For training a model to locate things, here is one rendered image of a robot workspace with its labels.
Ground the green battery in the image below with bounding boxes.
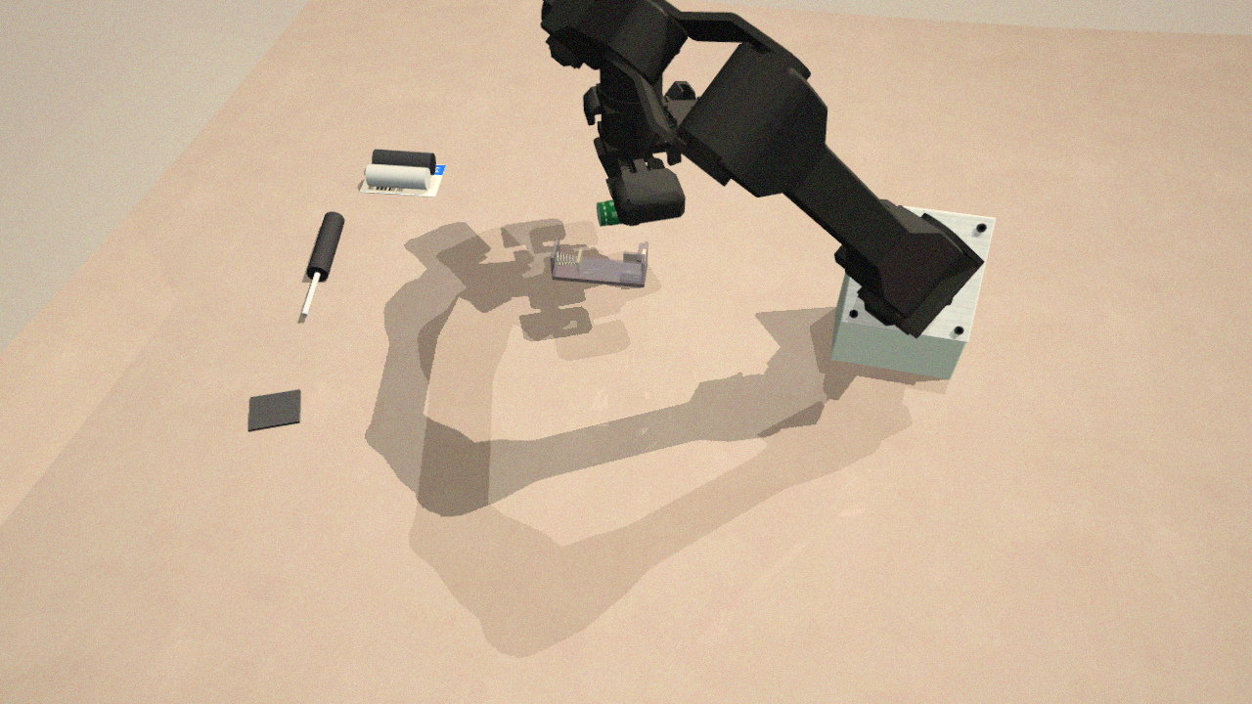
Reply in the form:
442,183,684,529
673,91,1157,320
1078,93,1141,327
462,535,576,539
597,199,621,227

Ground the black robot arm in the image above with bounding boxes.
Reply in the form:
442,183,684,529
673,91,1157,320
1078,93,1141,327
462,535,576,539
540,0,984,339

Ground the black screwdriver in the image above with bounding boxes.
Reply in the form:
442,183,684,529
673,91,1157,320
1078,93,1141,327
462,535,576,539
300,212,346,317

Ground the dark grey flat panel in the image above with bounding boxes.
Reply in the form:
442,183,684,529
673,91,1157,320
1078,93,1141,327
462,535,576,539
247,390,300,432

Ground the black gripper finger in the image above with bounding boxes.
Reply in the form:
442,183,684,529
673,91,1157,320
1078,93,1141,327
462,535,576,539
605,177,640,227
593,137,621,178

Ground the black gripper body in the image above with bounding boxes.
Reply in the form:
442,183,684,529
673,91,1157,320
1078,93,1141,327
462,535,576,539
583,83,686,225

